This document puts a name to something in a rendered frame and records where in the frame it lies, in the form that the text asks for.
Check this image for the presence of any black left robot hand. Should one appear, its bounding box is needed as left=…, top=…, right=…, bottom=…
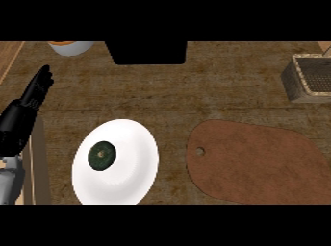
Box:
left=0, top=64, right=54, bottom=158

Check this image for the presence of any brown wooden cutting board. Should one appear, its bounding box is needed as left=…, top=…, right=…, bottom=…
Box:
left=184, top=119, right=331, bottom=205

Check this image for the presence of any wicker basket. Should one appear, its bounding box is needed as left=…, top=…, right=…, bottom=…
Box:
left=278, top=41, right=331, bottom=104

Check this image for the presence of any dark green round vegetable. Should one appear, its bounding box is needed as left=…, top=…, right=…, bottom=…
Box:
left=86, top=140, right=117, bottom=172

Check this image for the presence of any white bowl with orange content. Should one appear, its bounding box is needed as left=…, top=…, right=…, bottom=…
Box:
left=46, top=41, right=95, bottom=58

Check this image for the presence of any white oval plate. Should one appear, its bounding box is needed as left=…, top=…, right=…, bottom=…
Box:
left=70, top=118, right=160, bottom=206

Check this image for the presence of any black box appliance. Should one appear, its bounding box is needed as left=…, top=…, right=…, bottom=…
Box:
left=103, top=41, right=188, bottom=66

